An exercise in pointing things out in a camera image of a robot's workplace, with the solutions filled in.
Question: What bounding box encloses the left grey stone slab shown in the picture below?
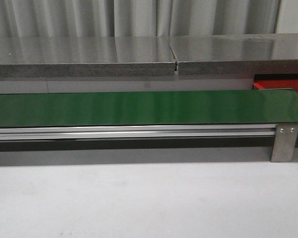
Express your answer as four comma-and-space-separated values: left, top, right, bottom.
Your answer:
0, 37, 176, 78

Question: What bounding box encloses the grey stone slab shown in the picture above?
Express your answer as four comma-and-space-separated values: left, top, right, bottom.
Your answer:
0, 37, 176, 78
168, 33, 298, 75

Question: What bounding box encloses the right grey stone slab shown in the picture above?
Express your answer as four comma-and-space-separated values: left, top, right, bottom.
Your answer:
168, 33, 298, 75

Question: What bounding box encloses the green conveyor belt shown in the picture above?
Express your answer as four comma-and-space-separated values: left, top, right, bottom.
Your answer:
0, 89, 298, 128

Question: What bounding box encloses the red tray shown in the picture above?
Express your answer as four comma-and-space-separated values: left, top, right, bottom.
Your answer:
253, 74, 298, 92

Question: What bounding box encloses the grey curtain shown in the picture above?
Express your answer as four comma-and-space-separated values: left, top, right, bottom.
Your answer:
0, 0, 298, 37

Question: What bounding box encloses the aluminium conveyor frame rail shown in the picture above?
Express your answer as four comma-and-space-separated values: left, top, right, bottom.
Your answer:
0, 123, 277, 141

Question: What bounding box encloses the steel conveyor support bracket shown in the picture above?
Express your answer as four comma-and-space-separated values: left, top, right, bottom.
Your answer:
271, 124, 298, 163

